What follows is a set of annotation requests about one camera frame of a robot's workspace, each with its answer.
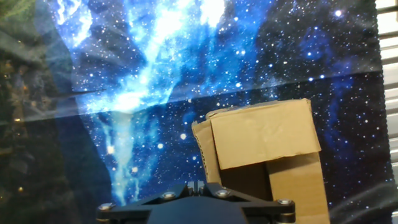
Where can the dark forest print cloth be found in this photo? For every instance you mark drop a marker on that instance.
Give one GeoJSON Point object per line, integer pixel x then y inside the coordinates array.
{"type": "Point", "coordinates": [31, 140]}

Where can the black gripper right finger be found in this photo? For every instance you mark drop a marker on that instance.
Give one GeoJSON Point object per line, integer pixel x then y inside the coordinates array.
{"type": "Point", "coordinates": [267, 211]}

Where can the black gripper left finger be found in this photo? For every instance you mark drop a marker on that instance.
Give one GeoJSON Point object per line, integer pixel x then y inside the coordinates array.
{"type": "Point", "coordinates": [136, 208]}

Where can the brown cardboard box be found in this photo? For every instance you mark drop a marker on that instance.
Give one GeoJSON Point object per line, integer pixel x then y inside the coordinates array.
{"type": "Point", "coordinates": [264, 133]}

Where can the blue galaxy print cloth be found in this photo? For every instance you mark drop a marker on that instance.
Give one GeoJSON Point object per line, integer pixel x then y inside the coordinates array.
{"type": "Point", "coordinates": [248, 62]}

